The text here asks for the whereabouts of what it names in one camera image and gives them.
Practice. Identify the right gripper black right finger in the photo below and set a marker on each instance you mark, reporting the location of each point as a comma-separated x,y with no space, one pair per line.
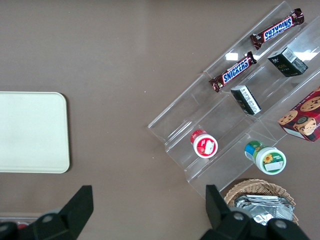
220,217

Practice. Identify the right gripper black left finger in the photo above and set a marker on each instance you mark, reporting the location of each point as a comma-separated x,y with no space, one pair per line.
75,215

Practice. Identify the light wicker basket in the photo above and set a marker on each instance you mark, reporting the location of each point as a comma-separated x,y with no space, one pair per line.
252,186

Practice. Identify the cream plastic tray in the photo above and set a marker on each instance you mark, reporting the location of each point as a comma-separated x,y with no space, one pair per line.
32,132

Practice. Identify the silver foil packets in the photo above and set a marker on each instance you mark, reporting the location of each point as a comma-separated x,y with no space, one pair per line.
265,207

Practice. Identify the red lid yogurt cup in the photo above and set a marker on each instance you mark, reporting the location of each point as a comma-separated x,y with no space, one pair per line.
205,146

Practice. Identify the green lid sunflower cup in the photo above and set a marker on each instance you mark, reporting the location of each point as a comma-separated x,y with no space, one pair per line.
268,160

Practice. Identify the clear acrylic stepped display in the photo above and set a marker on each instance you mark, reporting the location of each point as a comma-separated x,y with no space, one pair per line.
180,117

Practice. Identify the dark green small box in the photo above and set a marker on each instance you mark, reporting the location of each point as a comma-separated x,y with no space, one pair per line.
246,100
287,62

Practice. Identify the red chocolate chip cookie box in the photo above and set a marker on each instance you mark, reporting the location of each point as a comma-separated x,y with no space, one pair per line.
303,115

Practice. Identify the Snickers chocolate bar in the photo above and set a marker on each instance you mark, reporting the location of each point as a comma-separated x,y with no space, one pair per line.
233,72
277,28

